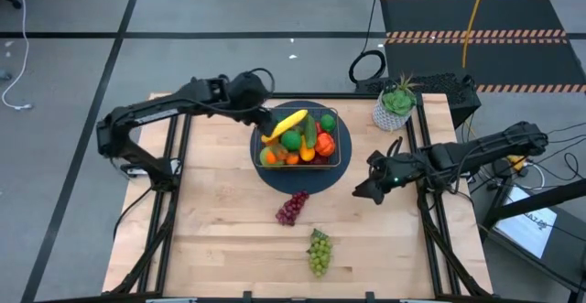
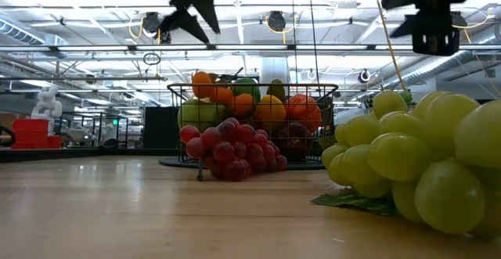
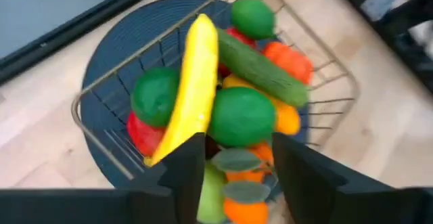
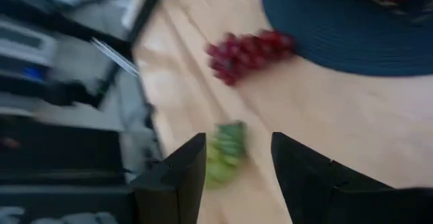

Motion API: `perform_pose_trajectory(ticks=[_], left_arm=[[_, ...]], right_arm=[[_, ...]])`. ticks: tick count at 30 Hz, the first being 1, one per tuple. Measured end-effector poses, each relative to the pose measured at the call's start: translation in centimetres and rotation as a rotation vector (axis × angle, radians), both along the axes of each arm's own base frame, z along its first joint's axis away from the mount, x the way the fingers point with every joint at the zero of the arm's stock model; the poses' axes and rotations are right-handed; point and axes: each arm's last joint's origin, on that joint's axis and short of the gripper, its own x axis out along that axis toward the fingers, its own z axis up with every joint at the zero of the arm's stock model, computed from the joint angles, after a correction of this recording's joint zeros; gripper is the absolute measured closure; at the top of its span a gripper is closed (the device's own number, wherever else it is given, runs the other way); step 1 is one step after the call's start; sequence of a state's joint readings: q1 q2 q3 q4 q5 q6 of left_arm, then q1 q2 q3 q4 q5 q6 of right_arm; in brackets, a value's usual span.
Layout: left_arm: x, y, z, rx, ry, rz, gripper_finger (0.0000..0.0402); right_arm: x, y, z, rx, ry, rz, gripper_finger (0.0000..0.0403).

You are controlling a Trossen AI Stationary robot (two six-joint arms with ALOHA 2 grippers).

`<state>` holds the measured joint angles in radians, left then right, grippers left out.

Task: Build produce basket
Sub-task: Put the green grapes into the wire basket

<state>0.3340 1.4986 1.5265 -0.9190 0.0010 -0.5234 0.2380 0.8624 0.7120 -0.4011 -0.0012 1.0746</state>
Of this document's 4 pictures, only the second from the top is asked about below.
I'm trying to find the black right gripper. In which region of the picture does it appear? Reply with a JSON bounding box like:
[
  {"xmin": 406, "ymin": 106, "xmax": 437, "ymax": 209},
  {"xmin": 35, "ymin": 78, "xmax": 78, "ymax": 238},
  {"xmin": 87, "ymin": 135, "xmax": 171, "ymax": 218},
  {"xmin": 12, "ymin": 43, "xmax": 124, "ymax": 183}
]
[{"xmin": 380, "ymin": 0, "xmax": 485, "ymax": 55}]

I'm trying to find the tangerine bunch with stem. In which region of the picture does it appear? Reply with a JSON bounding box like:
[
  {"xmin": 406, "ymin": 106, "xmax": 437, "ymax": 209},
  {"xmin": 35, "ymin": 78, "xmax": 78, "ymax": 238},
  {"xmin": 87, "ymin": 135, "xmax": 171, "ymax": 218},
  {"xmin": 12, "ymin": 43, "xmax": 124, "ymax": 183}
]
[{"xmin": 190, "ymin": 67, "xmax": 255, "ymax": 120}]

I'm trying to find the green lime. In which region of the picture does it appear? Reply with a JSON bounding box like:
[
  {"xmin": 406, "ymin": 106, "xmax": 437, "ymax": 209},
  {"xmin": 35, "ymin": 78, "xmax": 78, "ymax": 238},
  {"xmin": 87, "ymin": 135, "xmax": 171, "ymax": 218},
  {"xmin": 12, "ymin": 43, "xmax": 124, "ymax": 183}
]
[{"xmin": 232, "ymin": 77, "xmax": 262, "ymax": 104}]

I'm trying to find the bright green pear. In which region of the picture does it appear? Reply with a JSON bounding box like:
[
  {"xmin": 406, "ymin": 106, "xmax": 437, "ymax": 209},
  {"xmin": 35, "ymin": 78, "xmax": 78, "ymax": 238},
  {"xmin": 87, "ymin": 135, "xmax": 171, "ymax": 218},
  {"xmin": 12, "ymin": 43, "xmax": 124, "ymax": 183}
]
[{"xmin": 177, "ymin": 96, "xmax": 227, "ymax": 134}]

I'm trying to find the yellow orange bell pepper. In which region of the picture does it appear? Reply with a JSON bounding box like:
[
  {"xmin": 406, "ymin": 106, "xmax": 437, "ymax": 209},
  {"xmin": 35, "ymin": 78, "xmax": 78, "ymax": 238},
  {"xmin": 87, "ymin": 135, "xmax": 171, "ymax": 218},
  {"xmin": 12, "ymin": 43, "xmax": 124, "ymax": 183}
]
[{"xmin": 253, "ymin": 94, "xmax": 288, "ymax": 133}]

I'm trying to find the green grape bunch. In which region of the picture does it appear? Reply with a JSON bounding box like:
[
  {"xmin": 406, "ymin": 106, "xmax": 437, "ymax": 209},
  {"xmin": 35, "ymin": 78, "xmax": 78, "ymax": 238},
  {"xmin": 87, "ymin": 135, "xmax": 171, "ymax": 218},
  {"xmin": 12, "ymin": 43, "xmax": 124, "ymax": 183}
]
[{"xmin": 311, "ymin": 89, "xmax": 501, "ymax": 239}]

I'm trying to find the red grape bunch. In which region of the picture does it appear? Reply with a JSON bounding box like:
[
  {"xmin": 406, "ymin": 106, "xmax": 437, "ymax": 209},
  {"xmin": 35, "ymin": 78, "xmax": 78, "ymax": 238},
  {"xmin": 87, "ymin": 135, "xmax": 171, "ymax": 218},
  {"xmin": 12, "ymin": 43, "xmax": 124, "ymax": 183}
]
[{"xmin": 178, "ymin": 117, "xmax": 289, "ymax": 183}]

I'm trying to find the long ceiling light bar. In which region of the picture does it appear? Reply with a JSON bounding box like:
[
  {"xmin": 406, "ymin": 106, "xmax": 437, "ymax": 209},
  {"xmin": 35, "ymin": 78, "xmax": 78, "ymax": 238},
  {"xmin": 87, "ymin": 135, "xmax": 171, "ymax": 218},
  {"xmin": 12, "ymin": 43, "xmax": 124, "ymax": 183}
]
[{"xmin": 0, "ymin": 44, "xmax": 501, "ymax": 53}]

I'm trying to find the black cabinet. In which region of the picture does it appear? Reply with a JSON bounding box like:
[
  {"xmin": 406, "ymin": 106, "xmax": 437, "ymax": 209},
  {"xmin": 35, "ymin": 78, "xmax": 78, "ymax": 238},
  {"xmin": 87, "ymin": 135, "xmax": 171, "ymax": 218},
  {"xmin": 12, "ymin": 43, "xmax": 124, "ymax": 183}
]
[{"xmin": 142, "ymin": 106, "xmax": 180, "ymax": 150}]

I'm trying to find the red storage box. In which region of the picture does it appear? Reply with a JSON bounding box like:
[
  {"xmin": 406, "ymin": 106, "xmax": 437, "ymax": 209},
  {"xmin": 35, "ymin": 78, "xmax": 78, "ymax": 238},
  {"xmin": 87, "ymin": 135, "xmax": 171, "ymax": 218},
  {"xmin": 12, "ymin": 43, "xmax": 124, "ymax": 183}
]
[{"xmin": 10, "ymin": 118, "xmax": 63, "ymax": 151}]

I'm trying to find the yellow hanging cable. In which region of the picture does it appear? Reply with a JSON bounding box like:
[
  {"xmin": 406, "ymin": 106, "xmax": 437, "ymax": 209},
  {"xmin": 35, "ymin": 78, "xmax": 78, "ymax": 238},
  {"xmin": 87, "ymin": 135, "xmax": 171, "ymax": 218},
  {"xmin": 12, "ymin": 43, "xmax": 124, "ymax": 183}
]
[{"xmin": 369, "ymin": 0, "xmax": 408, "ymax": 92}]

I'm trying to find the black ceiling cable reel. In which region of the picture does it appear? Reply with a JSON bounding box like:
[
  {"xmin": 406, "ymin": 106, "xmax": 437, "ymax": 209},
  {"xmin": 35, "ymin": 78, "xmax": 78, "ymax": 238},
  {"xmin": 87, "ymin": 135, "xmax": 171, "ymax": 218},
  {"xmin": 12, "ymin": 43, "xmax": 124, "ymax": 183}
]
[
  {"xmin": 267, "ymin": 10, "xmax": 287, "ymax": 32},
  {"xmin": 141, "ymin": 11, "xmax": 172, "ymax": 45}
]

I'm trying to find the silver ventilation duct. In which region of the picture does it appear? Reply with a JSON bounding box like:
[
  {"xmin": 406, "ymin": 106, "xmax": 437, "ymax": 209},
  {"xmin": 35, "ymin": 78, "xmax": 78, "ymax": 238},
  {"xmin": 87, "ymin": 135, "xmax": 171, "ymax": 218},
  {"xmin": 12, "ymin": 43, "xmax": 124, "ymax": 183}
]
[{"xmin": 381, "ymin": 23, "xmax": 501, "ymax": 92}]

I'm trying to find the wire mesh basket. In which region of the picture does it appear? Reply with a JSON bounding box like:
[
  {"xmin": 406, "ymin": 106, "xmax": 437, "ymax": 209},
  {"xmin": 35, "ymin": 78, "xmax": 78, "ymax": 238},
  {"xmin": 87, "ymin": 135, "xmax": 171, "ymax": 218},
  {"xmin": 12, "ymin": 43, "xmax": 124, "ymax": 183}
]
[{"xmin": 167, "ymin": 82, "xmax": 340, "ymax": 165}]

